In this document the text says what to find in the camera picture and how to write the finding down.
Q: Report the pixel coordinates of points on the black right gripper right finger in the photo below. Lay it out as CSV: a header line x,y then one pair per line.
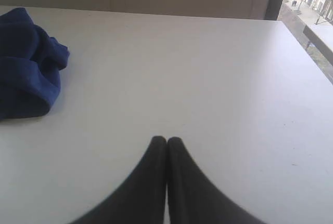
x,y
192,197

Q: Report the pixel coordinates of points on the white side table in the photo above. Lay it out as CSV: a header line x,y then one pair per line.
x,y
321,37

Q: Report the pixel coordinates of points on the blue towel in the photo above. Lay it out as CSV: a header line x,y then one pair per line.
x,y
30,64

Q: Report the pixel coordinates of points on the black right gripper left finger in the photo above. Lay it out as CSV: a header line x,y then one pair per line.
x,y
141,197

